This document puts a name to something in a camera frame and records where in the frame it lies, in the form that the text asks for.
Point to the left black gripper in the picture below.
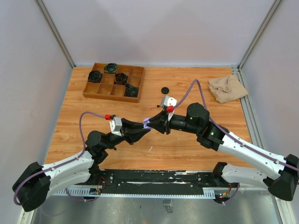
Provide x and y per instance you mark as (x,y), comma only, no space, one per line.
(131,131)

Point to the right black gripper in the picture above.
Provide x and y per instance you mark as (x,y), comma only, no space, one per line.
(160,122)

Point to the purple earbud charging case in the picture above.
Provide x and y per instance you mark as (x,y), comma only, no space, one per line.
(145,123)

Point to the black round charging case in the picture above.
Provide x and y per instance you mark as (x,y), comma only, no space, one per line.
(165,90)

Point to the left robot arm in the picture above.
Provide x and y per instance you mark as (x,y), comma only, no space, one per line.
(38,182)

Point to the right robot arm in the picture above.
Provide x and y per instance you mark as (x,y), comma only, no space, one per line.
(276,173)

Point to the dark green rolled sock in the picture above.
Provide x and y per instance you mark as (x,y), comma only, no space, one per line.
(131,91)

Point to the wooden compartment tray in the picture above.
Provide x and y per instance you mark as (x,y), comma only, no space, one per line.
(111,81)

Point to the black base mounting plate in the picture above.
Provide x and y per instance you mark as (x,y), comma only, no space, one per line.
(155,182)

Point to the black orange rolled sock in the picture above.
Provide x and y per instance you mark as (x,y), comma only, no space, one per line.
(120,78)

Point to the green yellow rolled sock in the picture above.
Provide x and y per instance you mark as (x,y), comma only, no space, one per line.
(111,68)

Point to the black rolled sock left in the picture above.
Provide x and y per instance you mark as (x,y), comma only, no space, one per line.
(95,76)

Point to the beige cloth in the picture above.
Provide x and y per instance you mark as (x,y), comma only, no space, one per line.
(226,89)

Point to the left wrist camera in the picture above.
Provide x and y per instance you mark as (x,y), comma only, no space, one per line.
(116,126)

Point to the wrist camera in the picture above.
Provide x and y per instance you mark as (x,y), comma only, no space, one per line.
(168,101)
(116,126)

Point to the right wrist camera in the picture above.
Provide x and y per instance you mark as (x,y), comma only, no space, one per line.
(168,101)

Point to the aluminium frame post left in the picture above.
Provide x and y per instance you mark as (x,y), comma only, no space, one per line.
(51,25)

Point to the aluminium frame post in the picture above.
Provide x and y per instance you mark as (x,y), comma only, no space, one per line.
(51,25)
(260,32)

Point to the aluminium frame post right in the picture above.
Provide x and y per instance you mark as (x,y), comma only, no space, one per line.
(260,32)

